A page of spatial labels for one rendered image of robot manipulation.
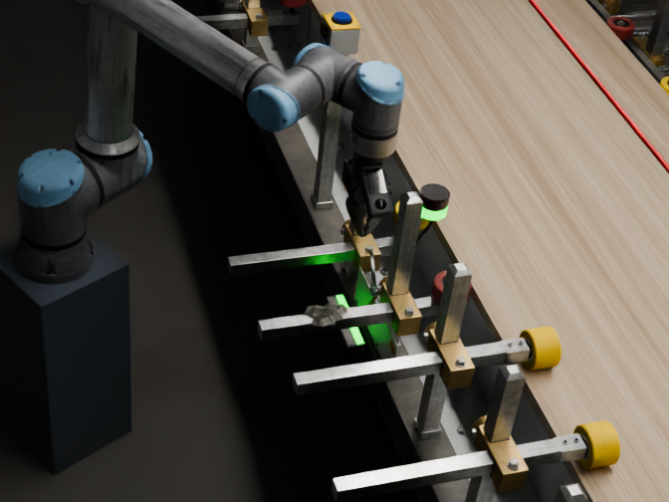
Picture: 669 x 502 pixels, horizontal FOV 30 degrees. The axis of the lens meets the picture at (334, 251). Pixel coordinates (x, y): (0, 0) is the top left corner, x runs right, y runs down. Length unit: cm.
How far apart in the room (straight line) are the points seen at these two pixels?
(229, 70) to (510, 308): 76
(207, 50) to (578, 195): 101
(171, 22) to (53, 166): 63
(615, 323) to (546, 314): 14
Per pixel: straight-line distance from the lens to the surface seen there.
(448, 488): 250
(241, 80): 233
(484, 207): 284
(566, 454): 227
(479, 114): 315
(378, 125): 235
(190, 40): 239
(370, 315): 257
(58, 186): 286
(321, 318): 254
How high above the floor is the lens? 260
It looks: 40 degrees down
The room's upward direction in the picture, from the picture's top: 7 degrees clockwise
